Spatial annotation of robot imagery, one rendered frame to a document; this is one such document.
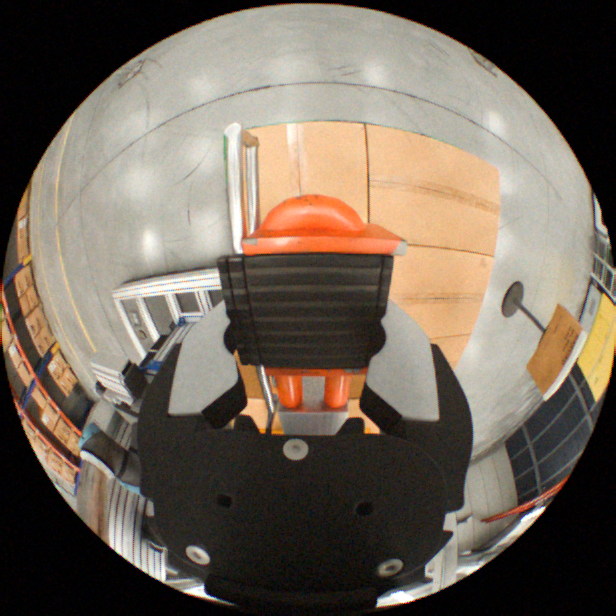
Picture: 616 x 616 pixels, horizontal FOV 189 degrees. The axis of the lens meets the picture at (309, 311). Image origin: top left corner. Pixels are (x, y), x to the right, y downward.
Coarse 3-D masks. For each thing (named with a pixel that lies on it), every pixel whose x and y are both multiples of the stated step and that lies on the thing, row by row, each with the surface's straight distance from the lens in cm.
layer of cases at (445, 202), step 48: (288, 144) 66; (336, 144) 66; (384, 144) 70; (432, 144) 78; (288, 192) 64; (336, 192) 64; (384, 192) 67; (432, 192) 75; (480, 192) 90; (432, 240) 76; (480, 240) 91; (432, 288) 83; (480, 288) 100; (432, 336) 97
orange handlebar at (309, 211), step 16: (288, 208) 10; (304, 208) 10; (320, 208) 10; (336, 208) 10; (352, 208) 11; (272, 224) 11; (288, 224) 10; (304, 224) 10; (320, 224) 10; (336, 224) 10; (352, 224) 11; (288, 384) 16; (336, 384) 16; (288, 400) 18; (336, 400) 18
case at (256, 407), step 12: (240, 372) 50; (252, 372) 49; (252, 384) 47; (360, 384) 46; (252, 396) 45; (348, 396) 43; (252, 408) 48; (264, 408) 47; (264, 420) 52; (276, 420) 51; (372, 432) 59
